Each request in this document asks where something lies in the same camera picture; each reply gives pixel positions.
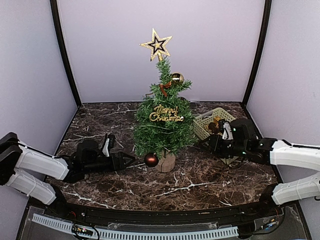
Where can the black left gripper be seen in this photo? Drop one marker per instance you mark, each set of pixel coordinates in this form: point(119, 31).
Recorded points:
point(120, 161)

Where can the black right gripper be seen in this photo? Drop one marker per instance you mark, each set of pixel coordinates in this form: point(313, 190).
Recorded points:
point(214, 146)

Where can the beige plastic basket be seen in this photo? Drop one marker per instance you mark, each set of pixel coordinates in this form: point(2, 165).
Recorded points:
point(201, 122)

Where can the brown bauble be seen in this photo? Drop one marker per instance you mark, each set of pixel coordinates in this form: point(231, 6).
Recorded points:
point(151, 160)

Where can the small green christmas tree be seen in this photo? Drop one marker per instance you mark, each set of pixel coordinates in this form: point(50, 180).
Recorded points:
point(165, 122)

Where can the gold Merry Christmas sign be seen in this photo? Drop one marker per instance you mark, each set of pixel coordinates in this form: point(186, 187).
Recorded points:
point(165, 114)

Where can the brown ribbon bow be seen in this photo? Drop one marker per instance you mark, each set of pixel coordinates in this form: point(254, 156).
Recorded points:
point(165, 86)

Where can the shiny gold bauble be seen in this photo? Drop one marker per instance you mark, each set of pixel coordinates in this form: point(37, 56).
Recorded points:
point(177, 79)

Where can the gold star tree topper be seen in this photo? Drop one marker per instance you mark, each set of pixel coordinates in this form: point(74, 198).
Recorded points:
point(157, 46)

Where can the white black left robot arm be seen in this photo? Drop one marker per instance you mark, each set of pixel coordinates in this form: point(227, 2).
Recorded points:
point(17, 158)

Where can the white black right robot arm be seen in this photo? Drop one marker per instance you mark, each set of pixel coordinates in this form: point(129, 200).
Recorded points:
point(238, 138)

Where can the brown pine cone ornament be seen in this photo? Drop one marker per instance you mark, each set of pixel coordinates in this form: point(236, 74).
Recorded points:
point(212, 127)

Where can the gold gift box ornament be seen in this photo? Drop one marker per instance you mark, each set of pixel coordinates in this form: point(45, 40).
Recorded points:
point(216, 120)

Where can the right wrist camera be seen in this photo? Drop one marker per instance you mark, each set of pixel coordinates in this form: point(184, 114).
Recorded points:
point(225, 129)

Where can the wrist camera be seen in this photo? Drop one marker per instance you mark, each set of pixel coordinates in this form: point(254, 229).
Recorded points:
point(108, 144)
point(225, 129)

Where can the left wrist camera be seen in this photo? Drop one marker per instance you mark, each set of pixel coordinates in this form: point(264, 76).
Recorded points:
point(108, 144)

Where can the black front rail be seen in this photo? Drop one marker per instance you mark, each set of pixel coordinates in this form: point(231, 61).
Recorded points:
point(234, 215)

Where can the grey slotted cable duct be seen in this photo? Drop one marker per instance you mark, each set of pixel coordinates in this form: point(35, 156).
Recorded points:
point(121, 231)

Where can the right black frame post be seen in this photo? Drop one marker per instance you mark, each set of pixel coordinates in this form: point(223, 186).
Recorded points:
point(258, 52)

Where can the black frame post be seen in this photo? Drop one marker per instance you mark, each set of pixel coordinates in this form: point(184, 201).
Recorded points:
point(63, 51)
point(258, 52)

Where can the left black frame post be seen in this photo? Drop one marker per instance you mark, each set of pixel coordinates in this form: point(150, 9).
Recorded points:
point(63, 51)

